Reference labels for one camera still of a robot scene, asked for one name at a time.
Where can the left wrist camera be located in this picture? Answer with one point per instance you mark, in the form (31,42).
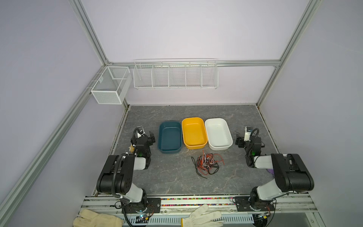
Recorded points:
(139,132)

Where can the yellow plastic bin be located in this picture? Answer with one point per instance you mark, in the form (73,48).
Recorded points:
(194,133)

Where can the white plastic bin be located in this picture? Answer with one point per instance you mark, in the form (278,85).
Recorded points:
(218,133)

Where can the white mesh box basket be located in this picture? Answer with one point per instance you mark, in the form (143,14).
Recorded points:
(112,85)

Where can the work glove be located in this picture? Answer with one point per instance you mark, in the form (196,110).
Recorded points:
(90,218)
(201,217)

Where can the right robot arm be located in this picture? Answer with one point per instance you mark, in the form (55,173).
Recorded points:
(290,173)

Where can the right work glove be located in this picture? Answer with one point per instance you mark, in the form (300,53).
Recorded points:
(201,217)

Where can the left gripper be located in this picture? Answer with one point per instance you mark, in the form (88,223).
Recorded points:
(147,139)

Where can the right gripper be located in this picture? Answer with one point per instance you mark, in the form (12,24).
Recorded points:
(241,142)

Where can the teal plastic bin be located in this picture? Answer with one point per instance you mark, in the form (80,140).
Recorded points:
(170,137)

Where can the left work glove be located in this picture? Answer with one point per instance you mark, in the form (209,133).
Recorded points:
(90,218)

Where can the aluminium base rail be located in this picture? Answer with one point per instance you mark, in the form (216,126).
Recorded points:
(168,210)

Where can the white wire shelf basket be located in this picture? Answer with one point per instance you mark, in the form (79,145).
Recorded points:
(184,73)

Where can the purple object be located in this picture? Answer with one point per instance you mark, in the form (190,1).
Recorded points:
(271,171)

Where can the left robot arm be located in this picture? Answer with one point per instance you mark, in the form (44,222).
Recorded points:
(117,174)

